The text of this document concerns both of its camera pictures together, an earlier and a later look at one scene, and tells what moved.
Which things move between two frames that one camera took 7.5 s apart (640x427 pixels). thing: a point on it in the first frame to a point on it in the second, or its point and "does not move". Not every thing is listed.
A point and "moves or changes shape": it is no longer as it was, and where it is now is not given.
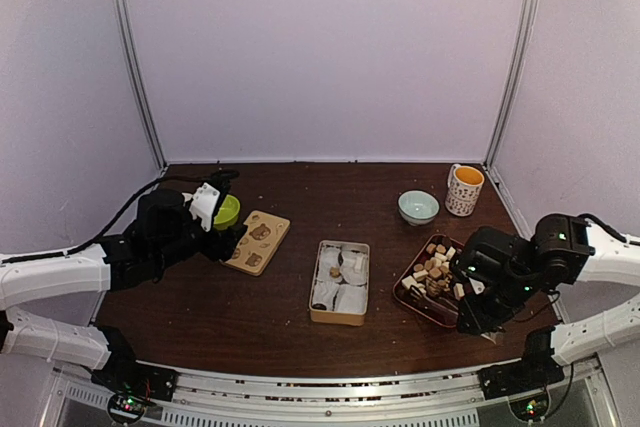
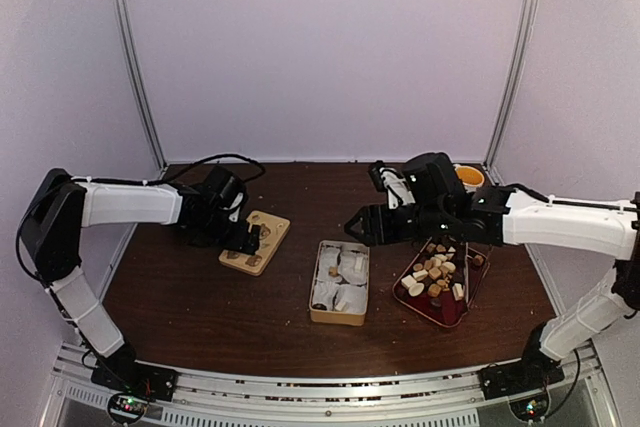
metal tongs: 433,302 moves or changes shape
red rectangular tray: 427,281 does not move
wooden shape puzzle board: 264,233 does not move
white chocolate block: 409,281 does not move
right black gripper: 480,321 to 372,214
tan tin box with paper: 339,291 does not move
